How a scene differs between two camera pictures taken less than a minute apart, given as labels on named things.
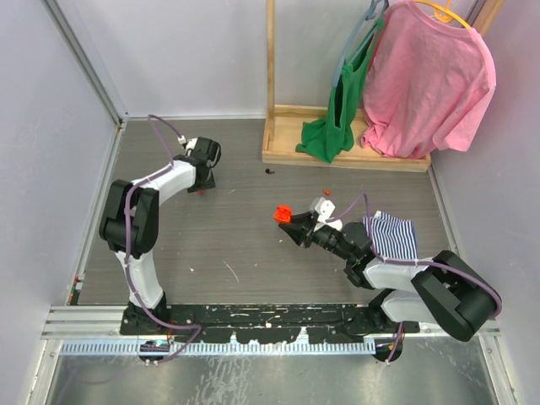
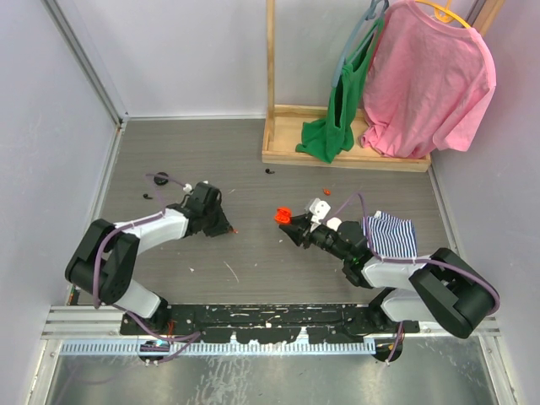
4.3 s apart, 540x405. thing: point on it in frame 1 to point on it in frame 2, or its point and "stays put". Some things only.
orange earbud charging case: [283, 214] stays put
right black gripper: [299, 228] stays put
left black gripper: [208, 184] to [221, 227]
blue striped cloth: [391, 236] stays put
